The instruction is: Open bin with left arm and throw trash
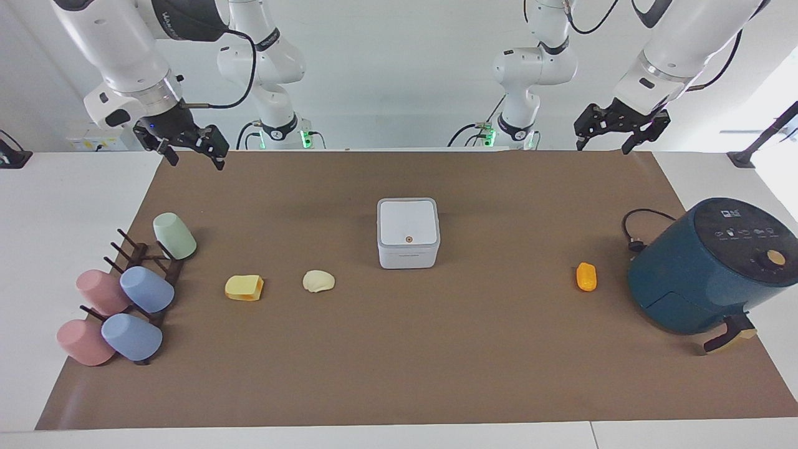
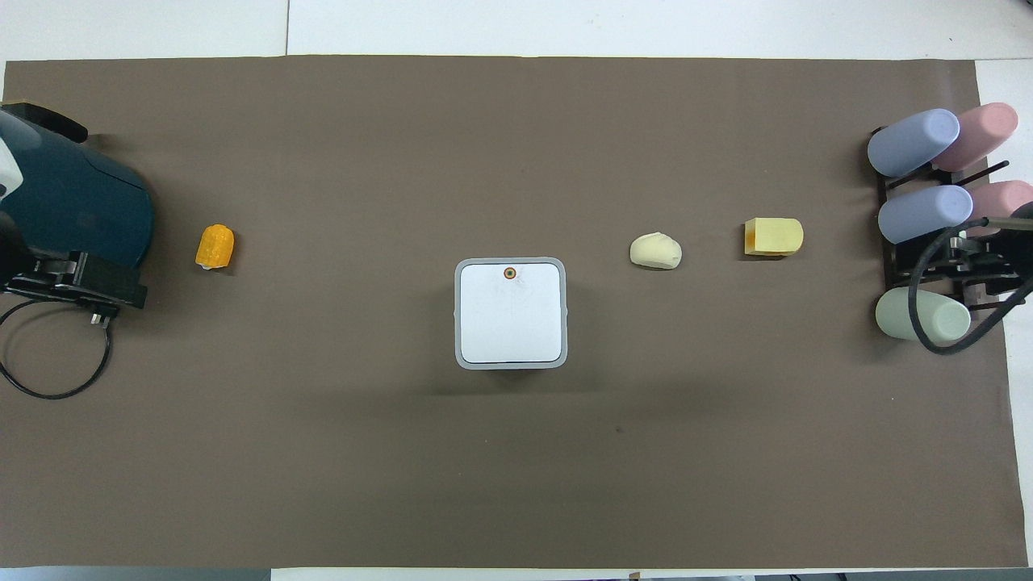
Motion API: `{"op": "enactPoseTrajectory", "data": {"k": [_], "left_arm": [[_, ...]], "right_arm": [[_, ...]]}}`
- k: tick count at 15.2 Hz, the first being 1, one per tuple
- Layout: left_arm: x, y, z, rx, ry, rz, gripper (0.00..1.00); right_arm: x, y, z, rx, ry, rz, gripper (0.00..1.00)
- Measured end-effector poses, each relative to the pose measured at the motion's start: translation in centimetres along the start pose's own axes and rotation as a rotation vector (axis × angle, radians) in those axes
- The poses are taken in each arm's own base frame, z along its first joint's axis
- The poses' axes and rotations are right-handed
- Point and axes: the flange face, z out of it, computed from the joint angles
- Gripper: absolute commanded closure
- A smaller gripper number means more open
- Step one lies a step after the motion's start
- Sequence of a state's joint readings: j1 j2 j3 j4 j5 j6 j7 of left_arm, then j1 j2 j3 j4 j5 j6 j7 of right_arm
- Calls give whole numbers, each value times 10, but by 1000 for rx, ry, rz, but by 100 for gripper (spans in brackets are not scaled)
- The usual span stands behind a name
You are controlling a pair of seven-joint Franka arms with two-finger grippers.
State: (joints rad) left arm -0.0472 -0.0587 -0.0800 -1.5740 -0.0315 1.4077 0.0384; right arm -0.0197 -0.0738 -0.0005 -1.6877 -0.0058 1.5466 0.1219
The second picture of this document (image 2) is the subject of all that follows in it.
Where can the pale green cup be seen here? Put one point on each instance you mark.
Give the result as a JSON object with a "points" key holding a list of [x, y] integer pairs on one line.
{"points": [[940, 316]]}

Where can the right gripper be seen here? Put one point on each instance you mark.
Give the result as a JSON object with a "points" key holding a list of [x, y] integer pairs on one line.
{"points": [[991, 270]]}

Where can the pink cup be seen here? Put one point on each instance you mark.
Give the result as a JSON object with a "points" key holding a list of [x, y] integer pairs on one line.
{"points": [[1001, 199], [978, 133]]}

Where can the black cup rack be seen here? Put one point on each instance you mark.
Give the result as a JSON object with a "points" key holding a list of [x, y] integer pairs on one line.
{"points": [[894, 270]]}

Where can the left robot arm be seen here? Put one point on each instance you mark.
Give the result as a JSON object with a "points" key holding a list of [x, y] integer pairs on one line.
{"points": [[73, 194]]}

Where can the orange corn cob piece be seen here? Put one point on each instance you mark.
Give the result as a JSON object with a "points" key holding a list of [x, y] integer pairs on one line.
{"points": [[215, 246]]}

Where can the cream white bun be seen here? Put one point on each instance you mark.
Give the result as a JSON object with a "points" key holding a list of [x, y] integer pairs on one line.
{"points": [[655, 251]]}

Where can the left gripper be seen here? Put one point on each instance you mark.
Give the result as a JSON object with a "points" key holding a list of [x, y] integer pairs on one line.
{"points": [[113, 282]]}

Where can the yellow cheese block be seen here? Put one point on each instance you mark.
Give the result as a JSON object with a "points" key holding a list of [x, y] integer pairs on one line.
{"points": [[776, 236]]}

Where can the purple cup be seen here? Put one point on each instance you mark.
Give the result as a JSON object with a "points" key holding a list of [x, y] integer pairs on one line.
{"points": [[912, 143], [924, 214]]}

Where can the white bin with grey rim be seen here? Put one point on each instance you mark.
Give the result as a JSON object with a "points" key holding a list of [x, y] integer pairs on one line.
{"points": [[510, 315]]}

